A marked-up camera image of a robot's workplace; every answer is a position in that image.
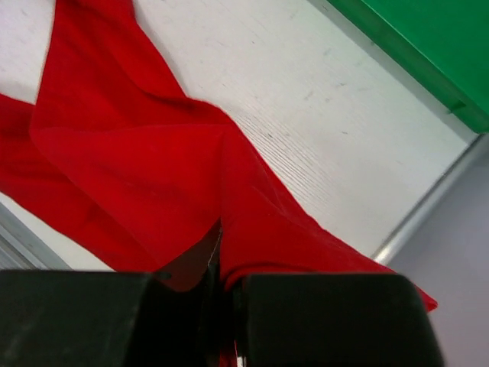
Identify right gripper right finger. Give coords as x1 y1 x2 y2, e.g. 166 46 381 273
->
233 274 445 366

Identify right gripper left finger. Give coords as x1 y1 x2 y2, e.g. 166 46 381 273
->
1 223 222 366

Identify red trousers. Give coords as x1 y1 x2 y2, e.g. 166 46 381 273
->
0 0 439 367

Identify green plastic tray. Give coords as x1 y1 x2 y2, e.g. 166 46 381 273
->
331 0 488 133

